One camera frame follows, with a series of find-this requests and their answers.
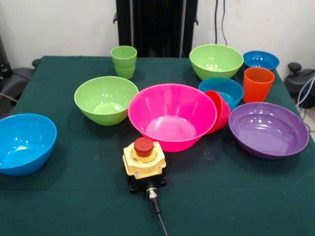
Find large pink plastic bowl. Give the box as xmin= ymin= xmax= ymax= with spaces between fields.
xmin=127 ymin=83 xmax=218 ymax=153

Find green plastic cup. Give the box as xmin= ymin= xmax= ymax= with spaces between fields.
xmin=110 ymin=45 xmax=138 ymax=80

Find yellow emergency stop box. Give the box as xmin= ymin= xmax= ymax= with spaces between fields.
xmin=122 ymin=137 xmax=168 ymax=194

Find green plastic bowl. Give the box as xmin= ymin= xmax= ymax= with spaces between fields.
xmin=189 ymin=44 xmax=245 ymax=81
xmin=74 ymin=76 xmax=139 ymax=126

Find small crimson plastic bowl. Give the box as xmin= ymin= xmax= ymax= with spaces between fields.
xmin=204 ymin=90 xmax=231 ymax=135

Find blue straight-sided bowl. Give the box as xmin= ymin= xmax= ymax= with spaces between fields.
xmin=198 ymin=77 xmax=245 ymax=112

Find orange plastic cup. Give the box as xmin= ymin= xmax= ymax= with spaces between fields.
xmin=242 ymin=67 xmax=276 ymax=103

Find wide purple plastic bowl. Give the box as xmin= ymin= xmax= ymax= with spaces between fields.
xmin=228 ymin=102 xmax=310 ymax=160

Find small dark blue bowl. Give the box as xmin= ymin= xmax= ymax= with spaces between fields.
xmin=243 ymin=51 xmax=280 ymax=71

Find dark green tablecloth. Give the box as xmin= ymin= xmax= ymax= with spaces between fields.
xmin=0 ymin=55 xmax=315 ymax=236

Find large light blue bowl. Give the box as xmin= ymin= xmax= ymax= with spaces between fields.
xmin=0 ymin=113 xmax=58 ymax=177

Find thin black stop-button cable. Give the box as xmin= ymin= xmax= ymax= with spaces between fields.
xmin=145 ymin=186 xmax=169 ymax=236

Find black wall cable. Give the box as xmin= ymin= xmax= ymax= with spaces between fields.
xmin=214 ymin=0 xmax=228 ymax=46

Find black pedestal leg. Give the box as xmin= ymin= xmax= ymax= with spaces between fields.
xmin=0 ymin=67 xmax=34 ymax=116
xmin=283 ymin=62 xmax=315 ymax=109

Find blue and white cables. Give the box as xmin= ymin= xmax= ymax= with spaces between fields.
xmin=296 ymin=76 xmax=315 ymax=116

